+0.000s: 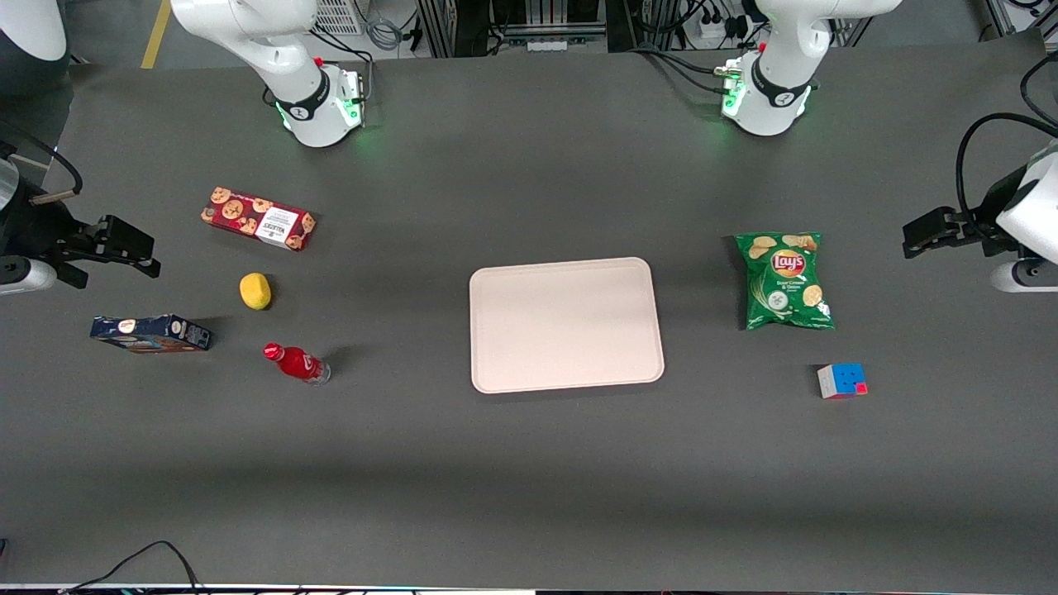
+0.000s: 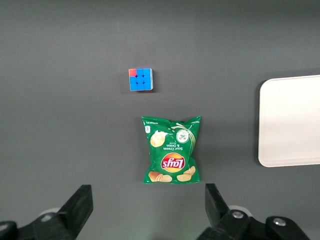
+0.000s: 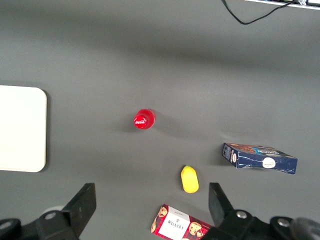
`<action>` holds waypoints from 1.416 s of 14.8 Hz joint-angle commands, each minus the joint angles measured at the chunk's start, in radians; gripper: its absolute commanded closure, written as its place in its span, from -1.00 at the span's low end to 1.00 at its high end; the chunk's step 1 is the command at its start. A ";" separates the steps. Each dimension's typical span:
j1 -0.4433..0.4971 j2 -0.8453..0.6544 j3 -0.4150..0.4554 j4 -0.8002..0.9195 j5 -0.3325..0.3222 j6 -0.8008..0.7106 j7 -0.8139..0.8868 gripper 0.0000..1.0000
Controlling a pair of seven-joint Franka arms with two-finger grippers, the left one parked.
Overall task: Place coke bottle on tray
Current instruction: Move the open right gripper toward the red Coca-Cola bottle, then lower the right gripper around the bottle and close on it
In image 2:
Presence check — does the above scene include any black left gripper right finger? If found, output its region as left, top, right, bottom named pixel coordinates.
left=196, top=183, right=252, bottom=240

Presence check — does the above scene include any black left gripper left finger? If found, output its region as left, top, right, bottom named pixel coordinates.
left=32, top=184, right=94, bottom=240

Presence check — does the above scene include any beige plastic tray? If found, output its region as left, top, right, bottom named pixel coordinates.
left=257, top=74, right=320, bottom=168

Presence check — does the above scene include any green Lay's chips bag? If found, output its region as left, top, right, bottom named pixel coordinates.
left=141, top=114, right=202, bottom=185

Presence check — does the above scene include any blue rubik's cube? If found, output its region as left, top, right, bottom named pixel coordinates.
left=128, top=67, right=154, bottom=92

